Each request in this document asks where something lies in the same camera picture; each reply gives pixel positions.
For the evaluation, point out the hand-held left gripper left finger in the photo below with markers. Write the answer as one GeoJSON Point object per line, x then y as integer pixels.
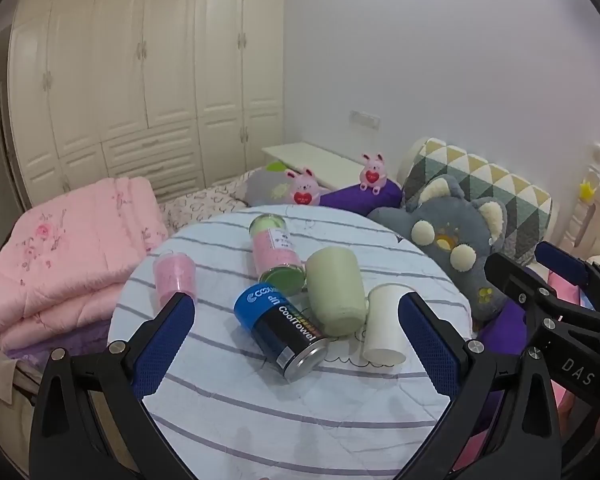
{"type": "Point", "coordinates": [162, 350]}

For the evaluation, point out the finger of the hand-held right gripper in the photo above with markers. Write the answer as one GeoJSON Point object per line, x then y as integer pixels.
{"type": "Point", "coordinates": [562, 262]}
{"type": "Point", "coordinates": [512, 275]}

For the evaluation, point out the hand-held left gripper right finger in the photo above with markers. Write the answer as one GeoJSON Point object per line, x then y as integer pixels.
{"type": "Point", "coordinates": [432, 350]}

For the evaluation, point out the pale green cup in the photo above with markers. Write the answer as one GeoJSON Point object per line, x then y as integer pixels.
{"type": "Point", "coordinates": [332, 287]}

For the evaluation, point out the white paper cup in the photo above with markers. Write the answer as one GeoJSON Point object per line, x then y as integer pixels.
{"type": "Point", "coordinates": [382, 322]}

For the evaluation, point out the pink plastic cup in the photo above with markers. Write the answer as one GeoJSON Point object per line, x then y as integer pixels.
{"type": "Point", "coordinates": [172, 275]}

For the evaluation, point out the purple cushion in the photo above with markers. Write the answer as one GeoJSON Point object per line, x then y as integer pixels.
{"type": "Point", "coordinates": [502, 330]}

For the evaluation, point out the grey koala plush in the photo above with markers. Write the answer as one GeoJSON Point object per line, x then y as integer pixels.
{"type": "Point", "coordinates": [455, 240]}

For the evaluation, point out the yellow star ornament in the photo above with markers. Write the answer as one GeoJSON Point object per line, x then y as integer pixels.
{"type": "Point", "coordinates": [587, 191]}

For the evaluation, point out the striped round table cloth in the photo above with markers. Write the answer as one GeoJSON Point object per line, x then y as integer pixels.
{"type": "Point", "coordinates": [230, 410]}

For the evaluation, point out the purple bed sheet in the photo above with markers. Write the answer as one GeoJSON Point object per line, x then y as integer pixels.
{"type": "Point", "coordinates": [65, 345]}

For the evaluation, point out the triangle pattern cushion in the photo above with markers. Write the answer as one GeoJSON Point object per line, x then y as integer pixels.
{"type": "Point", "coordinates": [485, 175]}

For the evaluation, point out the blue and black can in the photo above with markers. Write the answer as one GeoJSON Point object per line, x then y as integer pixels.
{"type": "Point", "coordinates": [275, 327]}

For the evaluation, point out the folded pink quilt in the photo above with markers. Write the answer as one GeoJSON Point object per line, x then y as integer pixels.
{"type": "Point", "coordinates": [65, 260]}

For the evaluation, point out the heart print bed sheet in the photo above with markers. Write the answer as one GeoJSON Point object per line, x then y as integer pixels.
{"type": "Point", "coordinates": [200, 205]}

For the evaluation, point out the beige garment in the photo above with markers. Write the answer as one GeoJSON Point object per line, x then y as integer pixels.
{"type": "Point", "coordinates": [2, 410]}

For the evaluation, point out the pink bunny plush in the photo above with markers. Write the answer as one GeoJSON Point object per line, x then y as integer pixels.
{"type": "Point", "coordinates": [372, 174]}
{"type": "Point", "coordinates": [304, 187]}

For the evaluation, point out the purple pillow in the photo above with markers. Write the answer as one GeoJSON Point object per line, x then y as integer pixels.
{"type": "Point", "coordinates": [352, 196]}

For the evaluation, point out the grey pillow with green leaf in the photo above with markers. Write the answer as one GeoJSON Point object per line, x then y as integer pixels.
{"type": "Point", "coordinates": [267, 185]}

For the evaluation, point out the white bedside table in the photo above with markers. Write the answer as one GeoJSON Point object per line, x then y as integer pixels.
{"type": "Point", "coordinates": [310, 157]}

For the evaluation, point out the cream wardrobe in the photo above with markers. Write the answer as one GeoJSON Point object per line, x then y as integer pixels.
{"type": "Point", "coordinates": [145, 75]}

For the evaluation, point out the white wall socket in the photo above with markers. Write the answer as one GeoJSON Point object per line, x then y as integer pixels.
{"type": "Point", "coordinates": [364, 118]}

